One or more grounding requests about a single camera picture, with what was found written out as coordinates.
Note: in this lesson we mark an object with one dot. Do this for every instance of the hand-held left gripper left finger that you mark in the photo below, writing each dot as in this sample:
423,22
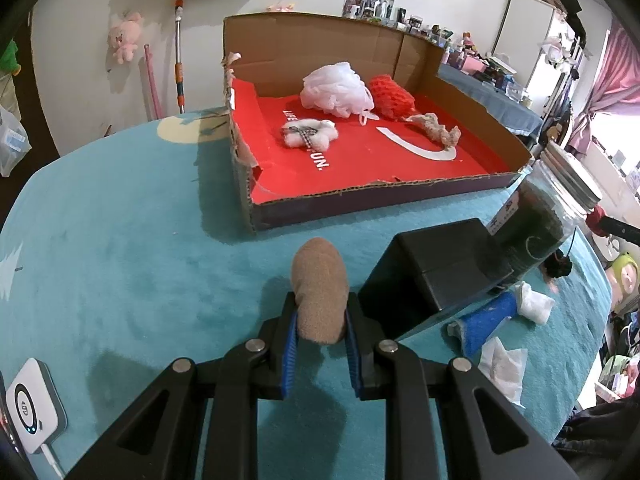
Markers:
291,360

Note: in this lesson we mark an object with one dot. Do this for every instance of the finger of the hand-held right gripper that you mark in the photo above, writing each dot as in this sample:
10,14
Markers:
625,230

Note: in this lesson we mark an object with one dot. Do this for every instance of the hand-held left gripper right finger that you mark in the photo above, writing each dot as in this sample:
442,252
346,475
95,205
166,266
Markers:
351,360

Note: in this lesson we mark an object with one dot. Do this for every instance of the tan round powder puff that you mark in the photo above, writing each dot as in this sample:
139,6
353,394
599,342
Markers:
320,285

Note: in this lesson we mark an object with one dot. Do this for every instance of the blue cloth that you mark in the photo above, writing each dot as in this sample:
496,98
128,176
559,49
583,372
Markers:
482,325

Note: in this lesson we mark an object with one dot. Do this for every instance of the white tissue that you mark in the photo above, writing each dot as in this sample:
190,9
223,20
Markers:
532,302
500,367

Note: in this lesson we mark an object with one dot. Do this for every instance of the cardboard box with red lining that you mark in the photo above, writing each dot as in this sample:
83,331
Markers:
350,170

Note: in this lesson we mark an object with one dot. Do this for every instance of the beige crochet scrunchie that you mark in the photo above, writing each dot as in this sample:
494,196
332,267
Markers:
435,127

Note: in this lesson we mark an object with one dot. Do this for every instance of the white plush bear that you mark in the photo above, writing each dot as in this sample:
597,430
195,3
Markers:
312,132

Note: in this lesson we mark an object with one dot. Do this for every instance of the red mesh sponge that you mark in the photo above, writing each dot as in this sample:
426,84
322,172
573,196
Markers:
392,97

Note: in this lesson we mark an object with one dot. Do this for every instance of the white mesh bath pouf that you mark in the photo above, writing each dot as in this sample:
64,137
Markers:
332,90

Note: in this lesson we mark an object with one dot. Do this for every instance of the yellow green plush toy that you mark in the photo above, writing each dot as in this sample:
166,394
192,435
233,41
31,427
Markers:
625,275

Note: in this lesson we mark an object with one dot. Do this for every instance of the large glass jar metal lid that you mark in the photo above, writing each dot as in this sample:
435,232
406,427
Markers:
535,220

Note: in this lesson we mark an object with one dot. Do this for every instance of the black box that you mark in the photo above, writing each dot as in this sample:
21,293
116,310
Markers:
435,270

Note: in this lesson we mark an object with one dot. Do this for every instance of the pink curtain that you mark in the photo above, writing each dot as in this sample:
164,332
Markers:
610,85

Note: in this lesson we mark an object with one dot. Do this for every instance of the blue covered desk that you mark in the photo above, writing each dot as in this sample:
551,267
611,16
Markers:
480,91

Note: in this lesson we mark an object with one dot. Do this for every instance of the dark cloth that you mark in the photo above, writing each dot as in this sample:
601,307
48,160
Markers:
600,430

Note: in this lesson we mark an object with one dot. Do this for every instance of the white refrigerator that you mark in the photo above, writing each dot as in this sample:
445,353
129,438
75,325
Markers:
530,35

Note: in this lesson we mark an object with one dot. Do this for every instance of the row of cosmetic bottles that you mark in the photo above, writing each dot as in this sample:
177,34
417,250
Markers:
450,40

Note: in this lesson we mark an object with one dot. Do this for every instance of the white square charger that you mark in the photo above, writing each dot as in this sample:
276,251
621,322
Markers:
35,400

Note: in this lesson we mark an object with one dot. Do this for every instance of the pink stick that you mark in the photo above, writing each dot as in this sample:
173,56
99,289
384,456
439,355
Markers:
152,82

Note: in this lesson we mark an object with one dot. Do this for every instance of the mop pole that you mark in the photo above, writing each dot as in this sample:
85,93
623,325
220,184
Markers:
179,60

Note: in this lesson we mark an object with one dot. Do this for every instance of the clear plastic bag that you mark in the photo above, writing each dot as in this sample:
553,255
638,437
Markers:
12,142

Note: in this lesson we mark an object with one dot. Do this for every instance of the pink plush toy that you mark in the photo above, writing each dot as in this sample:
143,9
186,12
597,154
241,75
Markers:
126,37

